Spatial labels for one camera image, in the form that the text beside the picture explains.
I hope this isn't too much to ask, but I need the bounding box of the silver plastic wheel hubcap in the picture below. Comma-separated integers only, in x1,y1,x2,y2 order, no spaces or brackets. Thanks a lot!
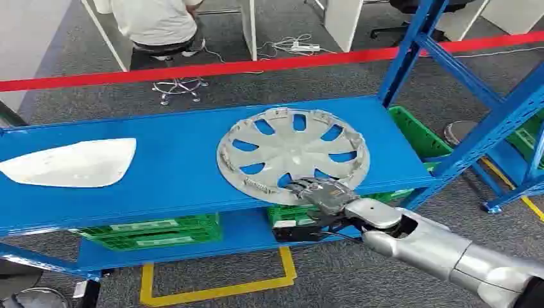
216,107,371,207

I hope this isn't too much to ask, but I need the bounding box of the blue metal shelf rack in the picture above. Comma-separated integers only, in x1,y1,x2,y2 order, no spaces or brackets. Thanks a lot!
0,0,544,284
469,127,544,214

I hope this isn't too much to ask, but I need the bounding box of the red barrier belt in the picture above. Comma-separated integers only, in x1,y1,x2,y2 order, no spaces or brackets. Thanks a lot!
0,30,544,93

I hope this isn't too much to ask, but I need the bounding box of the chrome base stool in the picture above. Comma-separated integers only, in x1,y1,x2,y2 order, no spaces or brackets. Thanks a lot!
151,53,210,107

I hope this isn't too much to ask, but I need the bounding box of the yellow floor tape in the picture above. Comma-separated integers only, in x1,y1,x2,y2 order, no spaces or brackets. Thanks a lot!
480,157,544,223
139,246,298,308

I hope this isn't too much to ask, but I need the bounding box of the person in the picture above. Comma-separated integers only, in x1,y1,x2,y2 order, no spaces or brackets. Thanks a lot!
111,0,207,71

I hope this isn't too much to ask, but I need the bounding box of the round grey stool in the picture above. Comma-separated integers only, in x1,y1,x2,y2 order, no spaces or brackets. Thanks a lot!
444,120,480,148
0,259,73,308

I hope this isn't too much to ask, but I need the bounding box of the white plastic car panel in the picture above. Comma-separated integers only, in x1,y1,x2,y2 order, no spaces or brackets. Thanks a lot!
0,137,137,189

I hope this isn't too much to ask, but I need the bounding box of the black office chair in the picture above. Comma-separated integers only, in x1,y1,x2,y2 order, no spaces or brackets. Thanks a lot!
370,0,477,44

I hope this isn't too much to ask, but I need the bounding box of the white partition panel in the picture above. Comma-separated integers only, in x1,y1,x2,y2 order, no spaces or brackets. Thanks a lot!
0,0,73,114

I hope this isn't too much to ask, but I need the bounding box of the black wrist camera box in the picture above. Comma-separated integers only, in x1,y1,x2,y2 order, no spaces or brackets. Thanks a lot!
271,214,364,244

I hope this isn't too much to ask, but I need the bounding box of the white cable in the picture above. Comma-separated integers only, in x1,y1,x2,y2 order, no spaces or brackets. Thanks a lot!
257,33,337,61
452,46,544,59

